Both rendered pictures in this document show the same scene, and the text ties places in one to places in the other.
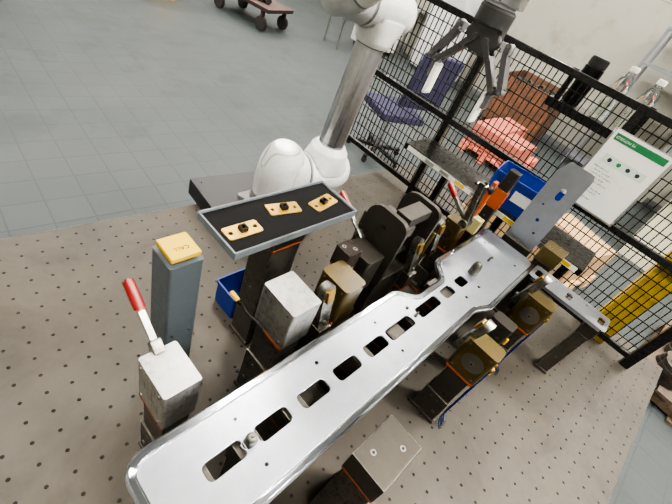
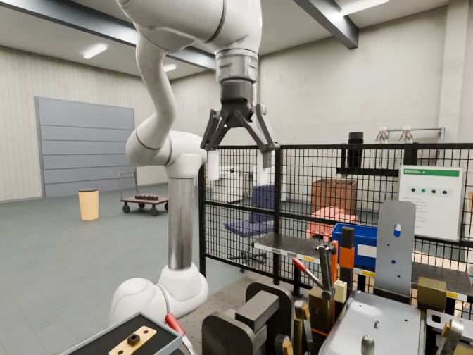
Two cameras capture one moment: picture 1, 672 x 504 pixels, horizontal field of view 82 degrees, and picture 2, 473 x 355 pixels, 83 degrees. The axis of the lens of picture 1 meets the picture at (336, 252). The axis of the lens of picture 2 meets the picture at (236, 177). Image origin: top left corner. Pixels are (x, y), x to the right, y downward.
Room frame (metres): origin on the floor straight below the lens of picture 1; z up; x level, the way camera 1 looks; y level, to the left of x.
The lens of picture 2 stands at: (0.38, -0.17, 1.52)
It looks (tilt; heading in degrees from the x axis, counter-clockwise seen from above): 6 degrees down; 7
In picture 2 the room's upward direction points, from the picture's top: straight up
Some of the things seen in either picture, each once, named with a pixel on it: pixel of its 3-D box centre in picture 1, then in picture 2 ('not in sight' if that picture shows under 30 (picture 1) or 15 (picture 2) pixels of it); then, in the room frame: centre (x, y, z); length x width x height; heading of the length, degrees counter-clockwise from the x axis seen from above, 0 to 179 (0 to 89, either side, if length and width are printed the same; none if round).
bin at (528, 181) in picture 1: (525, 196); (369, 246); (1.58, -0.62, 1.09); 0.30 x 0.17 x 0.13; 68
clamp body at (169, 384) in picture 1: (162, 410); not in sight; (0.33, 0.19, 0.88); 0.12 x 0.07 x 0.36; 60
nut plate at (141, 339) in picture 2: (323, 201); (134, 340); (0.82, 0.08, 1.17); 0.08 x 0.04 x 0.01; 160
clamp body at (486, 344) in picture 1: (456, 383); not in sight; (0.71, -0.46, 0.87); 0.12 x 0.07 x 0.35; 60
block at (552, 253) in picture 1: (526, 281); (427, 331); (1.33, -0.74, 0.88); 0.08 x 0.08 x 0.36; 60
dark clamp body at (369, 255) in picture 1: (338, 292); not in sight; (0.83, -0.06, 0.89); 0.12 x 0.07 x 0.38; 60
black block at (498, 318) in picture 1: (482, 351); not in sight; (0.90, -0.55, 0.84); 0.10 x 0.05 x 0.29; 60
